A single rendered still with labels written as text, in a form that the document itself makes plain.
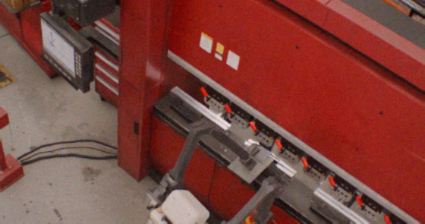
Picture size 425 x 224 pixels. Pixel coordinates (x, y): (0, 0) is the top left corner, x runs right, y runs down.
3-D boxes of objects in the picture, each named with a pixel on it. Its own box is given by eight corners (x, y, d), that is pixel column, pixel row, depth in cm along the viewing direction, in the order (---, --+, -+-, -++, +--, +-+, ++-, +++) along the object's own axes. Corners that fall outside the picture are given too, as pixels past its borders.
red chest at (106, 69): (93, 101, 532) (92, 14, 458) (133, 74, 561) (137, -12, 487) (133, 132, 514) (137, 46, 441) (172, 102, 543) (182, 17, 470)
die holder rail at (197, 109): (169, 99, 426) (170, 90, 419) (174, 95, 430) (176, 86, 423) (223, 138, 409) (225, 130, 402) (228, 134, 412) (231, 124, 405)
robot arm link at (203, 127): (190, 116, 322) (199, 126, 315) (209, 118, 331) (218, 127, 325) (160, 183, 338) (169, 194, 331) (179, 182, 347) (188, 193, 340)
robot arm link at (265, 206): (264, 179, 322) (278, 193, 318) (272, 174, 325) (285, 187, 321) (249, 219, 355) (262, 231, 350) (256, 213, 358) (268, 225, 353)
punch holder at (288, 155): (275, 153, 377) (281, 136, 365) (283, 145, 382) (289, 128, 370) (294, 166, 372) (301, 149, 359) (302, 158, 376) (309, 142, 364)
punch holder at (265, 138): (251, 135, 384) (256, 118, 372) (259, 127, 389) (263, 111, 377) (269, 148, 379) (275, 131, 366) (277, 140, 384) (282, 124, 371)
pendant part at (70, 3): (40, 63, 403) (29, -40, 340) (68, 48, 416) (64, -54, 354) (85, 105, 383) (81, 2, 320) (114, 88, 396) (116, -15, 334)
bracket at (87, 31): (64, 47, 411) (63, 39, 405) (89, 31, 425) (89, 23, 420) (102, 77, 396) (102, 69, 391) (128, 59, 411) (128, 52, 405)
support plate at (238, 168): (227, 167, 378) (227, 166, 378) (252, 144, 393) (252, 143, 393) (249, 184, 372) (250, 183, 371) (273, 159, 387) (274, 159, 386)
